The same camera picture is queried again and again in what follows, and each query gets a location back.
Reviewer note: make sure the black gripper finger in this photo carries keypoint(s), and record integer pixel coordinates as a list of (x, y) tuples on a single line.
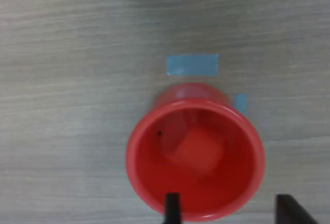
[(291, 212), (172, 208)]

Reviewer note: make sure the blue tape piece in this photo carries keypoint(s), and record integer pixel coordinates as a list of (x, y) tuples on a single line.
[(192, 65), (241, 102)]

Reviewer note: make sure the red plastic bin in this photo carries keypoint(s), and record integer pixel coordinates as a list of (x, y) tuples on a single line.
[(232, 182)]

